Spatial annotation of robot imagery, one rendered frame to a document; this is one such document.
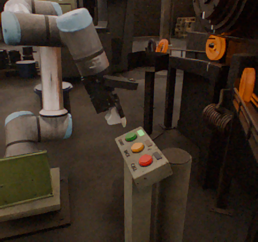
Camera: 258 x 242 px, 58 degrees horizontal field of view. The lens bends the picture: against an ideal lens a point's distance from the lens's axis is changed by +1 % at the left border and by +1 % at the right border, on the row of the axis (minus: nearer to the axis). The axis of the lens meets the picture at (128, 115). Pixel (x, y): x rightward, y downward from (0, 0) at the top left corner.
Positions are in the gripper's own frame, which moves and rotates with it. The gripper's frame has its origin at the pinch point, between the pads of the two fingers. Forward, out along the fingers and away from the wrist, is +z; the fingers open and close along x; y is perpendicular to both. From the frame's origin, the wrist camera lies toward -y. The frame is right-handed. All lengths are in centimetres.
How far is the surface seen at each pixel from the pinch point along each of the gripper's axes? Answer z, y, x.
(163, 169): 8.4, -3.1, 19.5
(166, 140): 83, -35, -91
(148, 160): 5.6, -0.6, 16.3
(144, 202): 24.1, 5.2, 12.4
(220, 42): 8, -76, -54
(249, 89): 14, -53, -6
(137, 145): 5.5, -0.3, 7.6
